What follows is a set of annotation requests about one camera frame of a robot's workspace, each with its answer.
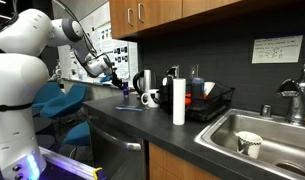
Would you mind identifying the metal cabinet handle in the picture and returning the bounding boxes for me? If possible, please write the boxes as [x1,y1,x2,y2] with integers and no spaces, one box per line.
[126,7,134,27]
[137,2,145,23]

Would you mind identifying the stainless steel sink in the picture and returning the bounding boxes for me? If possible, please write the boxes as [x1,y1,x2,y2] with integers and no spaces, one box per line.
[194,107,305,180]

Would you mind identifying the research poster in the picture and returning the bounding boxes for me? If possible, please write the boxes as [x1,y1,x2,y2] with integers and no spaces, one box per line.
[91,22,130,80]

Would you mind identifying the white paper towel roll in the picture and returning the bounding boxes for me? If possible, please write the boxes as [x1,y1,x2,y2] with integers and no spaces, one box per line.
[172,78,187,126]

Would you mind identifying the white paper note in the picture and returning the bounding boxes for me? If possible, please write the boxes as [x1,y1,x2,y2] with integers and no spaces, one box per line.
[251,34,304,64]

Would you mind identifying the purple pump bottle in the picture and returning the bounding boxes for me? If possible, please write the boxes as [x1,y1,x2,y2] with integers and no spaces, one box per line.
[121,80,130,98]

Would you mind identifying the steel electric kettle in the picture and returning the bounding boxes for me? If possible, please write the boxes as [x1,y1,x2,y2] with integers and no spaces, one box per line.
[132,68,153,98]

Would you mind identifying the chrome faucet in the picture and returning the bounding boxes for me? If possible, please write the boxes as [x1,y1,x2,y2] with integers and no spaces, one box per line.
[274,62,305,126]

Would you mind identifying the wooden lower cabinet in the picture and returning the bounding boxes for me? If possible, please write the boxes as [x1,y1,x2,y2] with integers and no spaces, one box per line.
[148,141,223,180]

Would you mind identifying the black dish rack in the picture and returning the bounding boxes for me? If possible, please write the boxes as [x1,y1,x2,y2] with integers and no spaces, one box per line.
[158,81,236,122]

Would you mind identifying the white bowl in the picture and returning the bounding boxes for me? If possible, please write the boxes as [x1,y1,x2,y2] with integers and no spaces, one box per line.
[203,80,216,96]

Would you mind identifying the stainless steel dishwasher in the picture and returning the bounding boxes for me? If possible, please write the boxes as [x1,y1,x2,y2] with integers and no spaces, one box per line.
[86,113,146,180]

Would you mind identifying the wooden upper cabinets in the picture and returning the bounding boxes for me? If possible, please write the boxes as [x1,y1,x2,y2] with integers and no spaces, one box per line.
[108,0,243,40]

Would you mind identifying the blue plastic utensil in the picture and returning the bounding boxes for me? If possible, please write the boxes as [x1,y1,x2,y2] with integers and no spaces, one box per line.
[115,105,144,112]

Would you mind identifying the whiteboard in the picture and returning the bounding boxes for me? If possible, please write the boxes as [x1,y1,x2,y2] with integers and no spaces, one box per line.
[56,1,139,90]

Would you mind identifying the blue shell chair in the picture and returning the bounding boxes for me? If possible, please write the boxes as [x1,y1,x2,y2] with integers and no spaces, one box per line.
[41,83,88,118]
[30,81,65,116]
[62,120,91,148]

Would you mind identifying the white cup with checker band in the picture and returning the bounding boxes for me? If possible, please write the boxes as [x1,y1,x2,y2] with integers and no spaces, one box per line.
[236,130,264,159]

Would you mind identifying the white mug with black print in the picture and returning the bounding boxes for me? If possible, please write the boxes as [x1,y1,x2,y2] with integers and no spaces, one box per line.
[140,88,161,108]

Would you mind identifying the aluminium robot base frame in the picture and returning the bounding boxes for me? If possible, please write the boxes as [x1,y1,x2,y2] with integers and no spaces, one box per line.
[38,146,107,180]

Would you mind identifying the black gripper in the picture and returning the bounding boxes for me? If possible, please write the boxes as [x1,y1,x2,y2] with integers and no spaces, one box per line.
[110,68,125,90]

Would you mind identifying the clear plastic utensil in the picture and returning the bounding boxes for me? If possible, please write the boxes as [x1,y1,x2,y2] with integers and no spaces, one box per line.
[118,103,150,110]

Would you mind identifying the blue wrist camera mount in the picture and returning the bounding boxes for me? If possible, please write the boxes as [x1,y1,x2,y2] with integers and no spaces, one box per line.
[100,74,112,84]

